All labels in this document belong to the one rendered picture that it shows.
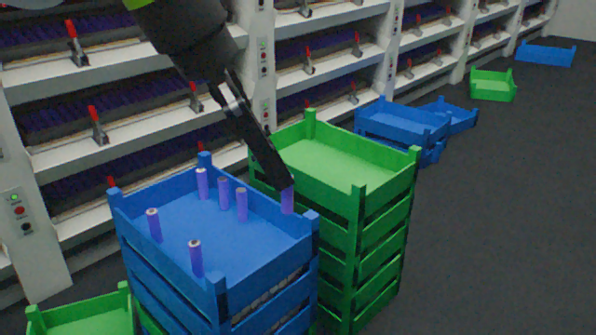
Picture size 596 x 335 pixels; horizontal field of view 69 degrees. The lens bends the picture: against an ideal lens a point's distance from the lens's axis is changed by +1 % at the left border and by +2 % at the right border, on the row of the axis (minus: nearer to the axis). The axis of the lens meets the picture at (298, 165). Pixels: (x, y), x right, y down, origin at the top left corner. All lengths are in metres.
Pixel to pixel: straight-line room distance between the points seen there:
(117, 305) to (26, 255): 0.23
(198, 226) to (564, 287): 0.91
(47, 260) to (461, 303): 0.97
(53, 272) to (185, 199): 0.45
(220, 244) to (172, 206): 0.15
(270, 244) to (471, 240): 0.74
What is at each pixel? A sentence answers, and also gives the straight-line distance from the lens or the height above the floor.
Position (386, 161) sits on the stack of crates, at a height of 0.34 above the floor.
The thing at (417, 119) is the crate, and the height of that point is 0.09.
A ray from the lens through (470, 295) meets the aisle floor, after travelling 1.17.
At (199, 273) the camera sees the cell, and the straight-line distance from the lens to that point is 0.68.
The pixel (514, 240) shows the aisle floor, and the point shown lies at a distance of 1.38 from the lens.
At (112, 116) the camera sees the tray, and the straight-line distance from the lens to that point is 1.16.
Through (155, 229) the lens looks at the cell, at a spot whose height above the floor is 0.36.
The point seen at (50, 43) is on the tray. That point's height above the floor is 0.56.
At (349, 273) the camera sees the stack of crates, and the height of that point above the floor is 0.20.
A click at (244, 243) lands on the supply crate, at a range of 0.74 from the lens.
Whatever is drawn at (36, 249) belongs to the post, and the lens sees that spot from 1.16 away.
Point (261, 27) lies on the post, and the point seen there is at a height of 0.52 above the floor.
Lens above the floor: 0.80
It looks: 30 degrees down
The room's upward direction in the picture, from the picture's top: straight up
